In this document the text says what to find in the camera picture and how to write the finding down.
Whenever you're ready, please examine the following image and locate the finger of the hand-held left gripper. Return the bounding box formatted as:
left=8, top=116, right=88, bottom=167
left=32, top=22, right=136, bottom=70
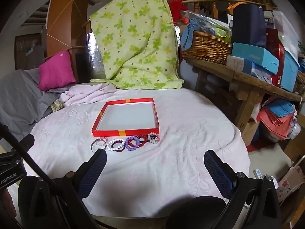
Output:
left=18, top=135, right=35, bottom=154

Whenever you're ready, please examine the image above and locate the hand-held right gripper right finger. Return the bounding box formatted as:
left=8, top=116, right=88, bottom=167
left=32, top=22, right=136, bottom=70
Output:
left=204, top=150, right=282, bottom=229

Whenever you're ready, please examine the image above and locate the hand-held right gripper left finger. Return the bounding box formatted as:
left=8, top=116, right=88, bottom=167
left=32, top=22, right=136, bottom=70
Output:
left=43, top=149, right=108, bottom=229

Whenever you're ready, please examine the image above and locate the grey translucent bangle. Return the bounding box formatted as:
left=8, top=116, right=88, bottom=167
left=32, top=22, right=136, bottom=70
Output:
left=91, top=138, right=107, bottom=152

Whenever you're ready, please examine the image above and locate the white bead bracelet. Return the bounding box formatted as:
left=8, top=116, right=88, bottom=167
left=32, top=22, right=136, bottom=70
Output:
left=107, top=138, right=125, bottom=151

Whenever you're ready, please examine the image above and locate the dark red bangle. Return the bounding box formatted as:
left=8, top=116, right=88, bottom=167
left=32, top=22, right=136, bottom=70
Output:
left=112, top=140, right=125, bottom=152

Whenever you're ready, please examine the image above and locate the red shallow box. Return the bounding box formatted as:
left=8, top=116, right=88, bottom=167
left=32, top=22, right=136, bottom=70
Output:
left=92, top=98, right=160, bottom=136

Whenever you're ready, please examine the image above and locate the purple bead bracelet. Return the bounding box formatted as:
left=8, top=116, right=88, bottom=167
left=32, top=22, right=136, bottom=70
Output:
left=125, top=135, right=140, bottom=151

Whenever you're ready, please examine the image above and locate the red bead bracelet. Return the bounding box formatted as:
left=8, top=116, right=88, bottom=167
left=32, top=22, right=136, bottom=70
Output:
left=127, top=135, right=149, bottom=148

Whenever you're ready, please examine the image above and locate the pink clear bead bracelet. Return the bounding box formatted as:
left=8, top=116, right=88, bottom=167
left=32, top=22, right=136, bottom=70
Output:
left=147, top=132, right=161, bottom=145

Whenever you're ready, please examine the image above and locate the small patterned cloth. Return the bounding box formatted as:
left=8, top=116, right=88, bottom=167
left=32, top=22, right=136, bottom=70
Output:
left=51, top=99, right=64, bottom=112

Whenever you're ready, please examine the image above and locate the grey blanket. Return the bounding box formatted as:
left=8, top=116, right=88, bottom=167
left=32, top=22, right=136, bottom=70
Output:
left=0, top=68, right=69, bottom=129

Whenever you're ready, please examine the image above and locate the pale pink blanket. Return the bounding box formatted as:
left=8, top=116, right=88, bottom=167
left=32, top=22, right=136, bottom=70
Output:
left=7, top=82, right=250, bottom=219

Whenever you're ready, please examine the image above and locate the floral cardboard box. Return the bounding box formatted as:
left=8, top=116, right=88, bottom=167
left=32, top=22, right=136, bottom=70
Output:
left=276, top=167, right=305, bottom=204

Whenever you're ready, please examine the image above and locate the magenta pillow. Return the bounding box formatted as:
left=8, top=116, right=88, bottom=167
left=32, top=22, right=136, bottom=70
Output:
left=38, top=50, right=76, bottom=91

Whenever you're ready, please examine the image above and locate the stack of folded cloths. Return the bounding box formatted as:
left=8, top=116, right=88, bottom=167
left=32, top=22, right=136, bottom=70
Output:
left=258, top=99, right=298, bottom=140

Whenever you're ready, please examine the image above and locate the wooden table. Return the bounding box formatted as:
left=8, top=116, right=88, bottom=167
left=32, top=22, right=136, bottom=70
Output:
left=182, top=57, right=303, bottom=146

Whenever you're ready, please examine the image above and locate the white and blue box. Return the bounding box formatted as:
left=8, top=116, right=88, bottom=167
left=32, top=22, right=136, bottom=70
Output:
left=250, top=62, right=274, bottom=84

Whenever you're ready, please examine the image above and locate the white cardboard box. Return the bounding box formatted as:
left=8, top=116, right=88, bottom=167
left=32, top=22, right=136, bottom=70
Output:
left=226, top=55, right=253, bottom=73

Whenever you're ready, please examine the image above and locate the light blue cardboard box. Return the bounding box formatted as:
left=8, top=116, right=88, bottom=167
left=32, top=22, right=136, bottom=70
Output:
left=232, top=42, right=280, bottom=75

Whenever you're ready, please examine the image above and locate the large wicker basket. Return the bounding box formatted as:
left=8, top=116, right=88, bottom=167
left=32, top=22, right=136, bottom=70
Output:
left=181, top=31, right=233, bottom=65

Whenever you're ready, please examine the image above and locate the brown wooden panel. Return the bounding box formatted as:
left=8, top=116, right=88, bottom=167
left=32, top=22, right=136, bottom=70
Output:
left=46, top=0, right=92, bottom=53

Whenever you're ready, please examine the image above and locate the green floral quilt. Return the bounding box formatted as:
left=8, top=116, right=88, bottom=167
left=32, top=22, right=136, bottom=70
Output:
left=89, top=0, right=184, bottom=90

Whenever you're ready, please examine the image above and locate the blue cloth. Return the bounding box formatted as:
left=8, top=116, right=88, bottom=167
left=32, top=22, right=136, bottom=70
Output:
left=181, top=18, right=203, bottom=50

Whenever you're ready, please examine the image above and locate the clear plastic bag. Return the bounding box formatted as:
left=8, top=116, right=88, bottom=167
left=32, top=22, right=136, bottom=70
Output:
left=183, top=11, right=231, bottom=42

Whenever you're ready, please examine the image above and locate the navy bag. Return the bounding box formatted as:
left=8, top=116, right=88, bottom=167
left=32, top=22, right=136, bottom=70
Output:
left=231, top=2, right=267, bottom=48

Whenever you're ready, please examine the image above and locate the clear plastic container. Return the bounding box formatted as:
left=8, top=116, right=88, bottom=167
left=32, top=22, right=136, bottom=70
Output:
left=273, top=11, right=299, bottom=53

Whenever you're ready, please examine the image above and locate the red cloth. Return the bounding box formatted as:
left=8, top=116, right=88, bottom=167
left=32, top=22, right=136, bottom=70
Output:
left=168, top=0, right=191, bottom=24

